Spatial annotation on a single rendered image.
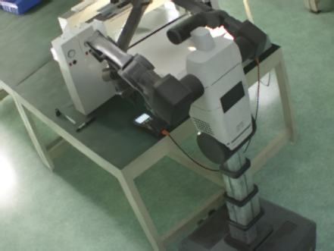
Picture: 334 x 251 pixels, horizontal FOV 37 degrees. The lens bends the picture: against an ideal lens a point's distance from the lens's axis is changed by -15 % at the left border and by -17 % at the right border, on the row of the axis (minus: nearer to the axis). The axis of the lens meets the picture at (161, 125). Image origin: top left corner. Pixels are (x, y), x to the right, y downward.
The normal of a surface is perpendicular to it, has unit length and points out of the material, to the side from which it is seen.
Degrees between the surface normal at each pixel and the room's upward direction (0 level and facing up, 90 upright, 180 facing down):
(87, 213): 0
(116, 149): 0
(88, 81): 90
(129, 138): 0
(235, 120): 90
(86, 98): 90
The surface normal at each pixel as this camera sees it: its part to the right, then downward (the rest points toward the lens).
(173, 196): -0.27, -0.77
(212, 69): 0.65, 0.29
